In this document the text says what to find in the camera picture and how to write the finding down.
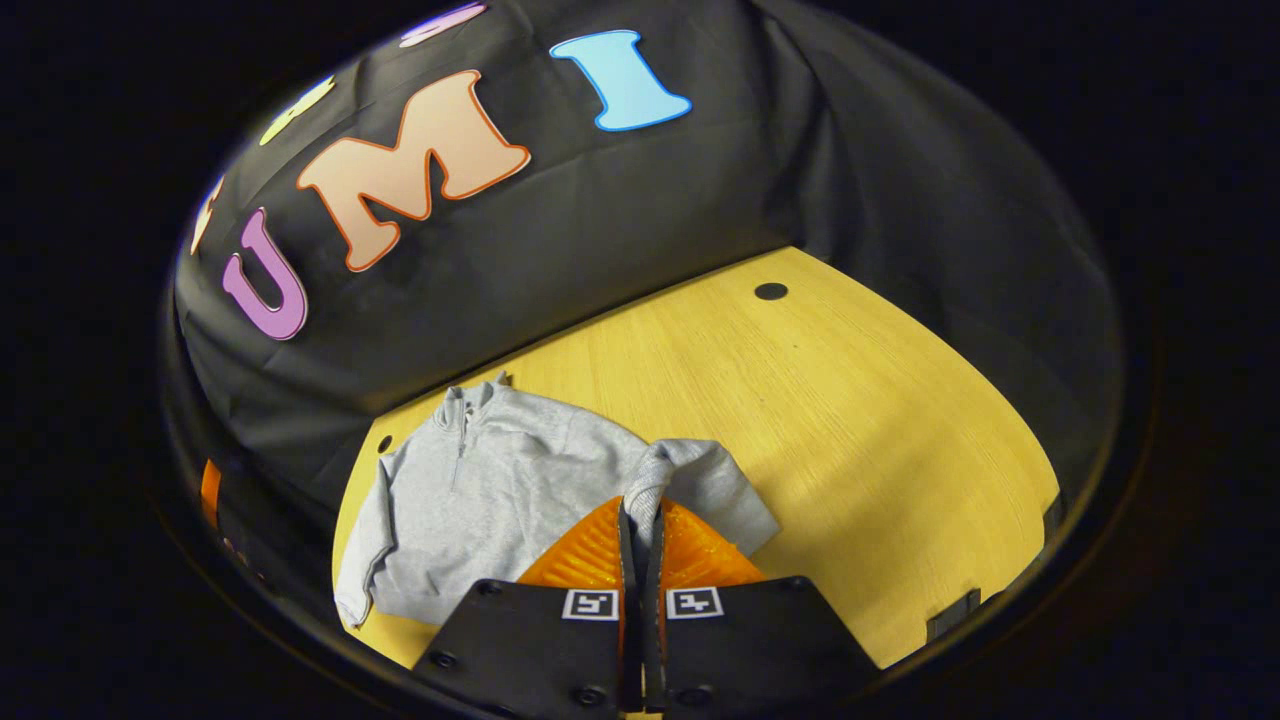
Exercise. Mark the black backdrop cloth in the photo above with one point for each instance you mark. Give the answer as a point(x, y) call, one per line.
point(600, 230)

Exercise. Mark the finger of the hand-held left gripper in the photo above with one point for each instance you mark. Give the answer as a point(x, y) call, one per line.
point(210, 495)

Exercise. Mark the grey zip-neck sweatshirt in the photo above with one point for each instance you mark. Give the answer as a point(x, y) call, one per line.
point(500, 500)

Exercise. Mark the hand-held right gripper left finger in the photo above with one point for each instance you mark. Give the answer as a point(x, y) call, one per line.
point(626, 560)

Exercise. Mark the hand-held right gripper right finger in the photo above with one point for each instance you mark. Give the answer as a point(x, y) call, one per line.
point(652, 570)

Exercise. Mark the black table edge bracket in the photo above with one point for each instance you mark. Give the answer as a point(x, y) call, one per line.
point(953, 615)

